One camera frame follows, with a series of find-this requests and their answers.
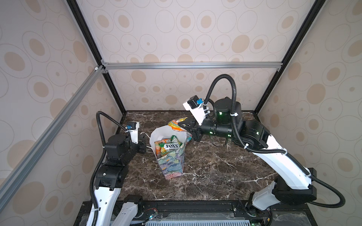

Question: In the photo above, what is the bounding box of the orange snack packet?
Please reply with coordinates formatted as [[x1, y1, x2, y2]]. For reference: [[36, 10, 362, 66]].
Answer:
[[168, 117, 187, 132]]

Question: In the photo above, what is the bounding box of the yellow green Fox's packet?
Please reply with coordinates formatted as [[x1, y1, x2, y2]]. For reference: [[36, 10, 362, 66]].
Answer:
[[155, 135, 182, 158]]

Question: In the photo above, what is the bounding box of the white paper bag colourful print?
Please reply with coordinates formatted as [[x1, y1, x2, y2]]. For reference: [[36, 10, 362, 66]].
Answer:
[[150, 125, 189, 180]]

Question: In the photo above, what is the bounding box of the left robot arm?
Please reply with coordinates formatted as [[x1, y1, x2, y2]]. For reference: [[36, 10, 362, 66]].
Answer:
[[87, 111, 147, 226]]

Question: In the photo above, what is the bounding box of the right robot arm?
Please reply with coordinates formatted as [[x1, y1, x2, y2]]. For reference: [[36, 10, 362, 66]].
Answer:
[[178, 74, 346, 217]]

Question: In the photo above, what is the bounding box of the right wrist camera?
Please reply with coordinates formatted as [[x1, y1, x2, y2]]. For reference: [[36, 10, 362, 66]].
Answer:
[[183, 95, 210, 126]]

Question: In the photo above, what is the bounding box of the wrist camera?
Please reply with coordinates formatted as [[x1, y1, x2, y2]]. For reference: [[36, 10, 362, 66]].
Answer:
[[183, 95, 210, 126], [126, 121, 140, 144]]

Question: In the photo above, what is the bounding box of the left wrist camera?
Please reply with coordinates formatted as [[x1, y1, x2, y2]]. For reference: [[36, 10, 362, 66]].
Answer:
[[126, 121, 140, 144]]

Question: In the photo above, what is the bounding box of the horizontal aluminium frame bar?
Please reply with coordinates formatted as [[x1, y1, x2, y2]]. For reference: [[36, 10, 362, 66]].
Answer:
[[104, 61, 283, 70]]

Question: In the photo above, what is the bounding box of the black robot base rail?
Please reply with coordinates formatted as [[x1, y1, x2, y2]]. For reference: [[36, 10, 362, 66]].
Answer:
[[131, 200, 317, 226]]

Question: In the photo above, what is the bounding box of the diagonal aluminium frame bar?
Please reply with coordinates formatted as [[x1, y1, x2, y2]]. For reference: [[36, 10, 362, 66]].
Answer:
[[1, 65, 105, 211]]

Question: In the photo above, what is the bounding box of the left black frame post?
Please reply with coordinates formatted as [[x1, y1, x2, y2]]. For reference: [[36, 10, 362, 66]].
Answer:
[[66, 0, 127, 115]]

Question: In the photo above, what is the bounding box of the black frame post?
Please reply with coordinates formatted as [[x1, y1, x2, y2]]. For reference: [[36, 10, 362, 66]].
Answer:
[[66, 0, 127, 115], [254, 0, 327, 116]]

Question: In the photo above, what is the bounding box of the right black frame post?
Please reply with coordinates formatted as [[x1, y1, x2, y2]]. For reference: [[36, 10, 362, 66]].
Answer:
[[254, 0, 327, 116]]

